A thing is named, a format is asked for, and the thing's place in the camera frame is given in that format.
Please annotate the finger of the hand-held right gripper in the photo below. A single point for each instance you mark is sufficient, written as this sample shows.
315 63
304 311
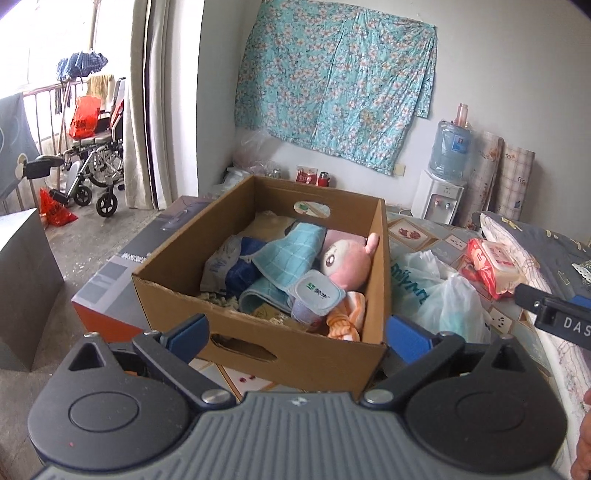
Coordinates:
528 297

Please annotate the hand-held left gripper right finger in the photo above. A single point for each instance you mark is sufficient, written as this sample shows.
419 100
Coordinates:
408 341

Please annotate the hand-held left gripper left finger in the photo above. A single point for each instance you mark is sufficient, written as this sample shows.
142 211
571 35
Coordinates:
189 337

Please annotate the red wet wipes pack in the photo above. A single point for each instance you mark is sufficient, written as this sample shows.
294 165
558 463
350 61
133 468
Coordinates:
494 265

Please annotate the orange striped sock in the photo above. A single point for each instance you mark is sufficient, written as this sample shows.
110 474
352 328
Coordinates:
346 318

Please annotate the white printed soft pack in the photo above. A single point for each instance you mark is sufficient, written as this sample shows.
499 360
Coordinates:
219 265

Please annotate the brown cardboard box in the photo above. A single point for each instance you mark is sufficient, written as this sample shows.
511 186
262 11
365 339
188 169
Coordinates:
286 346

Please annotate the pink white plush toy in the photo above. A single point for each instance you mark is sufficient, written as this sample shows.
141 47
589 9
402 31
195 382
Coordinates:
344 263

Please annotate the white green label tub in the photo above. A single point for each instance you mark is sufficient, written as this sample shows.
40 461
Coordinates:
316 295

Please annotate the blue checkered towel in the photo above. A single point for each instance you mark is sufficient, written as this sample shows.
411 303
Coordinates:
291 249

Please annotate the person's right hand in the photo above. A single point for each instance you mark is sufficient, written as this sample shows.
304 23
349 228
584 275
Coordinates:
584 443

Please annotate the floral bed sheet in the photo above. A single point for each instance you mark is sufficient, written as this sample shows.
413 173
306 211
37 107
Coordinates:
563 369

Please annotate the white plastic bag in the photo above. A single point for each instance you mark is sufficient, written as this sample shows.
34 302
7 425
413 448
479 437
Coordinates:
429 295

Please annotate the dark blue pillow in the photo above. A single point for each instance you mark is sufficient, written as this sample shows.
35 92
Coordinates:
545 249

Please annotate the glossy grey orange carton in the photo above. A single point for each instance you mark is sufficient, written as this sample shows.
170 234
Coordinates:
115 286

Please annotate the checkered rolled mat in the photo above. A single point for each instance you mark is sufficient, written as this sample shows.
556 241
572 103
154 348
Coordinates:
516 184

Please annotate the beige floral rolled mat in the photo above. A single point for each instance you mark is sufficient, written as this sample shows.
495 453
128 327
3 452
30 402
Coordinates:
485 175

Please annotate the white water dispenser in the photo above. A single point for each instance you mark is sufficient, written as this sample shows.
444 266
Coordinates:
438 198

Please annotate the blue water jug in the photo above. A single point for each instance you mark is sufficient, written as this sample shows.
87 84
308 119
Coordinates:
450 147

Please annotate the plain grey cube box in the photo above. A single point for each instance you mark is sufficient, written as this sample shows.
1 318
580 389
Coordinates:
25 286

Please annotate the red flask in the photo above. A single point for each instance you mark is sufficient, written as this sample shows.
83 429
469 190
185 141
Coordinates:
324 179

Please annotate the crumpled red bag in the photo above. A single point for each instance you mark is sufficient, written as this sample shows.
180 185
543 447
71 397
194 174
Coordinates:
55 210

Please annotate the clear plastic bag pile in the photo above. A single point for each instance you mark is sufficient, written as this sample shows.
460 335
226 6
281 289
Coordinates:
254 157

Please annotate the pink bottle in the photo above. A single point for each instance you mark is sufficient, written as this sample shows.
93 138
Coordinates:
462 115

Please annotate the red packaging box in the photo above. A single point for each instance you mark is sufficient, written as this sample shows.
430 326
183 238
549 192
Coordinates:
305 175

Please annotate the folding wheelchair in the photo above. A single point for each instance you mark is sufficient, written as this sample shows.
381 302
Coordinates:
97 157

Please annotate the black padded armrest stand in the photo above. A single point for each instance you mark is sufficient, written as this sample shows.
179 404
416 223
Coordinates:
44 166

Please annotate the beige curtain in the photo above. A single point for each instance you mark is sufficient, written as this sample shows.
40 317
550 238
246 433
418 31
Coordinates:
147 101

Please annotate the red plastic bag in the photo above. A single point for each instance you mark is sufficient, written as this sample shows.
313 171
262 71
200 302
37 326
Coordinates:
84 117

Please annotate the yellow hanging towel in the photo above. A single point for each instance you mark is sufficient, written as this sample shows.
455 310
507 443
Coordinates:
100 85

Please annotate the blue circle print quilt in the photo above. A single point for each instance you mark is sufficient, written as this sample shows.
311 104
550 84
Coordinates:
14 134

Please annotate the metal balcony railing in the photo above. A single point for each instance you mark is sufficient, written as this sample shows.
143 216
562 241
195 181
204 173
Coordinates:
46 101

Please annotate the blue dotted cloth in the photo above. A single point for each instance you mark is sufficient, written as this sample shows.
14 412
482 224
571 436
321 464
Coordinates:
81 64

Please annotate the wall socket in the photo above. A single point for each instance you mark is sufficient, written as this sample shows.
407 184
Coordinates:
400 170

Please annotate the turquoise floral wall cloth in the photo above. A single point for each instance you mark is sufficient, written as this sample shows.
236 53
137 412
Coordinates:
332 78

